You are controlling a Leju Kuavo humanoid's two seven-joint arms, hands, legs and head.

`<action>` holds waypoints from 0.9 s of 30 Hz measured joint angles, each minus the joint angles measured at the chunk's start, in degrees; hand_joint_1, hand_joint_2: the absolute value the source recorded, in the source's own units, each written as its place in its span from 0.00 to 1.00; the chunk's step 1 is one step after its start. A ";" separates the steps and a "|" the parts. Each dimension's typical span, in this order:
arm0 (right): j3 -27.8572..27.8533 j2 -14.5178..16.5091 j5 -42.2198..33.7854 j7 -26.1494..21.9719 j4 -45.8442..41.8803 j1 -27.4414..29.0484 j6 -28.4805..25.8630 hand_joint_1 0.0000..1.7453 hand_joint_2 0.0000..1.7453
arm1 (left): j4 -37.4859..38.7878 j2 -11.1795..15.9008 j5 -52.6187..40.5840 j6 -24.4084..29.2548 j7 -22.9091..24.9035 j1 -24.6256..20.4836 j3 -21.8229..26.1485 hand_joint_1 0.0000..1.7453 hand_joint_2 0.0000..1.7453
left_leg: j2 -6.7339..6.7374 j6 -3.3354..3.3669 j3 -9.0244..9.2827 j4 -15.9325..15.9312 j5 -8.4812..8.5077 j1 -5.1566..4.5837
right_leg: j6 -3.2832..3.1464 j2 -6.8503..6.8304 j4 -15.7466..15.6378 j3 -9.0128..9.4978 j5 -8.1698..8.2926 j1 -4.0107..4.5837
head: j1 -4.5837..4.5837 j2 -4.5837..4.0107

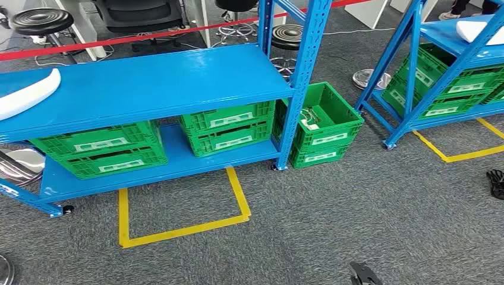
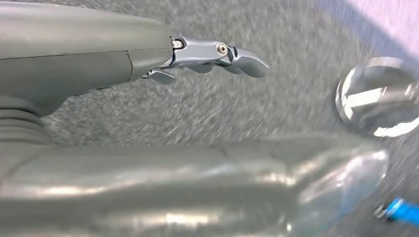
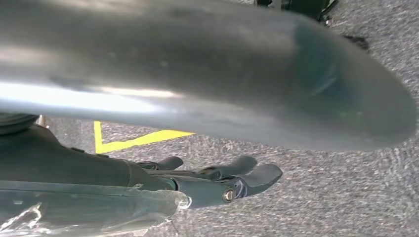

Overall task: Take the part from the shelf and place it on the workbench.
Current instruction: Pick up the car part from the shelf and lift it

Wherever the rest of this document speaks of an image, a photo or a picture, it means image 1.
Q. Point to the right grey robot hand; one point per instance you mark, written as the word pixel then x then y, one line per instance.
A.
pixel 364 275

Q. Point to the white curved body part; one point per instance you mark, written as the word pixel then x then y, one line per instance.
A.
pixel 23 94
pixel 470 30

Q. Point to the blue metal shelf rack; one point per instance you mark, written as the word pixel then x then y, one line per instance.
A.
pixel 437 35
pixel 157 82

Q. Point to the green plastic crate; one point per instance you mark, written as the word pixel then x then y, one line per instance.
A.
pixel 497 94
pixel 98 157
pixel 228 130
pixel 453 90
pixel 327 149

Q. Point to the yellow floor tape square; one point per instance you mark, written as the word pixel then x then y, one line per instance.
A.
pixel 456 157

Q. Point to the black round stool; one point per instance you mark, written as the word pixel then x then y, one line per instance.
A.
pixel 41 21
pixel 236 4
pixel 287 37

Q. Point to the white desk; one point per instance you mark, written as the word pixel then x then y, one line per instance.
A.
pixel 366 11
pixel 100 53
pixel 199 23

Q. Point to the person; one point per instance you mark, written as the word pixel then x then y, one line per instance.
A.
pixel 179 28
pixel 472 6

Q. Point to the red barrier belt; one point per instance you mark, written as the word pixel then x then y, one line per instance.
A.
pixel 118 39

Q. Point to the black office chair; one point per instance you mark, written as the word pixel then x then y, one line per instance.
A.
pixel 138 15

